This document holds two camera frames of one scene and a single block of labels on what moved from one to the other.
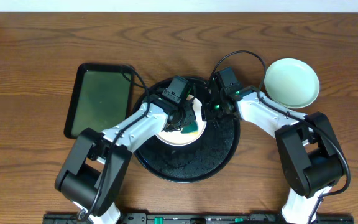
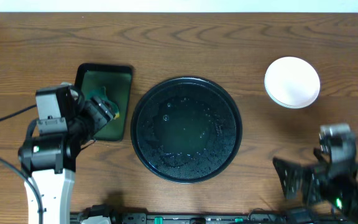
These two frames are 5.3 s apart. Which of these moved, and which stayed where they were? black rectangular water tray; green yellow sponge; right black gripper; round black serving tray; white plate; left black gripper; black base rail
Moved: right black gripper; white plate; left black gripper; green yellow sponge
Stayed: round black serving tray; black rectangular water tray; black base rail
